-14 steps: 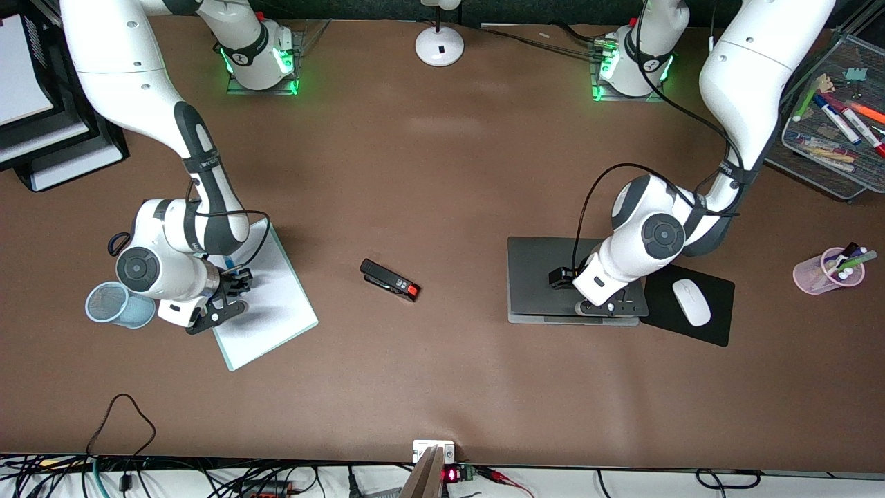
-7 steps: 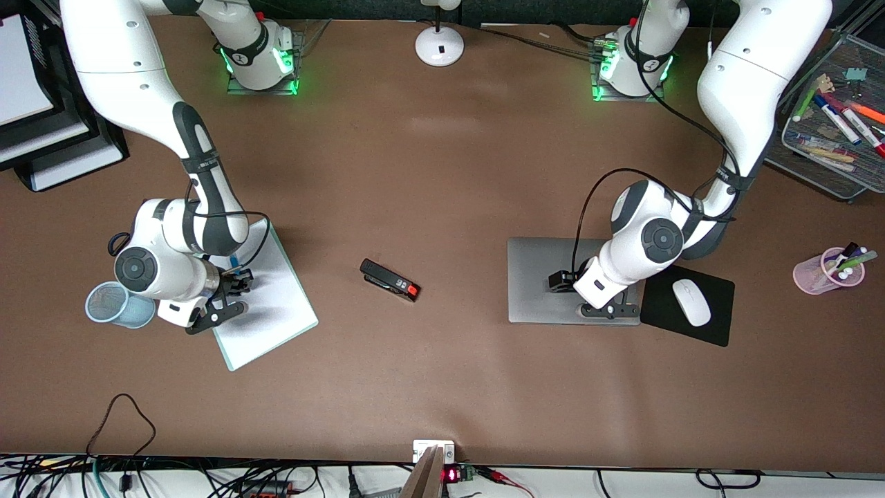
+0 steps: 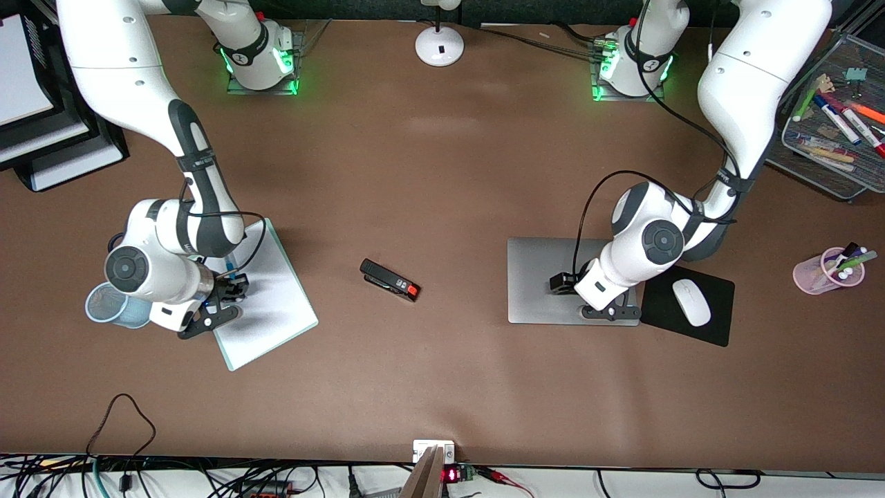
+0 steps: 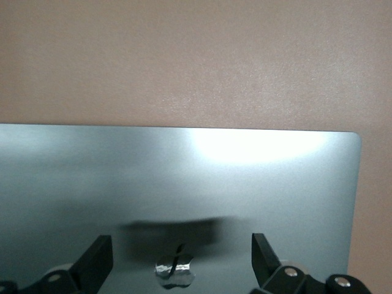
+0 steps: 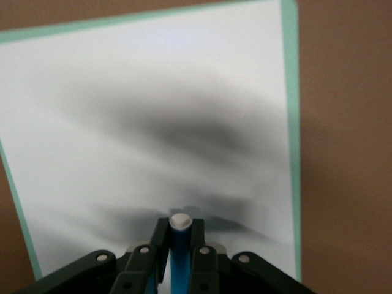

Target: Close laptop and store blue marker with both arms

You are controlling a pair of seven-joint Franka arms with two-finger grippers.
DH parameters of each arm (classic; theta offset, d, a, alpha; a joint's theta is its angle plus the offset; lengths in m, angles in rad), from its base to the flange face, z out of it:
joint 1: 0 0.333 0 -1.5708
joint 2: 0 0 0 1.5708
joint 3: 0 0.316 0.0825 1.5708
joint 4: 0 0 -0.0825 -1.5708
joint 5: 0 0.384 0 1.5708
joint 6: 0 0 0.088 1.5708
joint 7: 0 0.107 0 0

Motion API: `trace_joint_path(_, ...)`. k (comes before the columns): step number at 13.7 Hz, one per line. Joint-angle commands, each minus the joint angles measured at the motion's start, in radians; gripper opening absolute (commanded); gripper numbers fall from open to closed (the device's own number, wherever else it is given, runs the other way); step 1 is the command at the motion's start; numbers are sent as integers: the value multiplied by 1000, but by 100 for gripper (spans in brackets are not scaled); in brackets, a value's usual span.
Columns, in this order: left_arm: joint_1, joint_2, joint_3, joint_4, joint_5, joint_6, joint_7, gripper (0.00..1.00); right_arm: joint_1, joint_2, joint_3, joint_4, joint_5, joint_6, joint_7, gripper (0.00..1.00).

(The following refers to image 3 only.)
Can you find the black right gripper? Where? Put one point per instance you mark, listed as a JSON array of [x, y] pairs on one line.
[[222, 288]]

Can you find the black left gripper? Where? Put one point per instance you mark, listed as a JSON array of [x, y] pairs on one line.
[[571, 279]]

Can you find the silver laptop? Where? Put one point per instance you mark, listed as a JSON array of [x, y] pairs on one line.
[[532, 290]]

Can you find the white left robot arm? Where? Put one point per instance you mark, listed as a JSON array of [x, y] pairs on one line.
[[657, 242]]

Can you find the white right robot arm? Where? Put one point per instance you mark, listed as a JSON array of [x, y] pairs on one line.
[[124, 69]]

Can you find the black-capped white marker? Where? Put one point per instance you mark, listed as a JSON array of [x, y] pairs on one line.
[[852, 247]]

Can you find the grey white marker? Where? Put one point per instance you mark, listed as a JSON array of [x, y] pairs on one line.
[[838, 168]]

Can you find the green marker pen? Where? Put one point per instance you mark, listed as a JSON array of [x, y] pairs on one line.
[[861, 260]]

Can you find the yellow marker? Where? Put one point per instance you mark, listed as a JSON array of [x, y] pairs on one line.
[[836, 156]]

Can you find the green marker beige cap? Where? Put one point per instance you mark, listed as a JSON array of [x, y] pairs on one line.
[[807, 104]]

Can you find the white marker blue cap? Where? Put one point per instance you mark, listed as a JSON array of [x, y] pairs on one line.
[[840, 123]]

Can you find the white clipboard mint edge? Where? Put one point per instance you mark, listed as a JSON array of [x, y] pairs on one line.
[[276, 325]]

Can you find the white computer mouse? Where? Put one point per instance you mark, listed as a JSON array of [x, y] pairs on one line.
[[691, 302]]

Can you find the blue mesh pen cup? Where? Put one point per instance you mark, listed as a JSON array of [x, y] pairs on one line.
[[104, 311]]

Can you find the black stapler red tip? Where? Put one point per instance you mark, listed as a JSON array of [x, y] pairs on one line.
[[387, 278]]

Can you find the black mouse pad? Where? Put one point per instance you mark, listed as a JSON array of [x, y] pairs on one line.
[[712, 325]]

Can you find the white paper sheet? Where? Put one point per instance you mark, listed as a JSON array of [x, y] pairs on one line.
[[69, 176], [21, 69]]

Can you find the orange black device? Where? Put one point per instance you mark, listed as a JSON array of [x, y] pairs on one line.
[[266, 491]]

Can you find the circuit board red display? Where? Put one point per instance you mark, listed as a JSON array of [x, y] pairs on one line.
[[460, 474]]

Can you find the small white box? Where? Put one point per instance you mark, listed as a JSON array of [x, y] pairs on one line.
[[422, 449]]

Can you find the black stacked paper tray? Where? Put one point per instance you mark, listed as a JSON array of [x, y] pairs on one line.
[[90, 117]]

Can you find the pink mesh pen cup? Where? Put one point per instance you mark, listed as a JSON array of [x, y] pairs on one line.
[[809, 277]]

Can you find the white round-base stand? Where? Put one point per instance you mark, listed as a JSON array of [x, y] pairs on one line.
[[440, 52]]

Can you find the metal mesh desk tray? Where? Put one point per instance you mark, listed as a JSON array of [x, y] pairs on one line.
[[802, 173]]

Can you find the purple pen white end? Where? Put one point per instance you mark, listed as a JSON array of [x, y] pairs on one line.
[[863, 250]]

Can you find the orange highlighter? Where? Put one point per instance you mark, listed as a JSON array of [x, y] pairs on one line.
[[870, 113]]

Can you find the teal binder clip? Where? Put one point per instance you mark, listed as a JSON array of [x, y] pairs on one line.
[[855, 74]]

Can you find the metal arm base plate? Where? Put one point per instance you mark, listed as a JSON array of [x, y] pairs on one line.
[[263, 90], [629, 98]]

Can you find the grey wooden post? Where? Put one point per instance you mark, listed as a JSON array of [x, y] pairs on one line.
[[425, 477]]

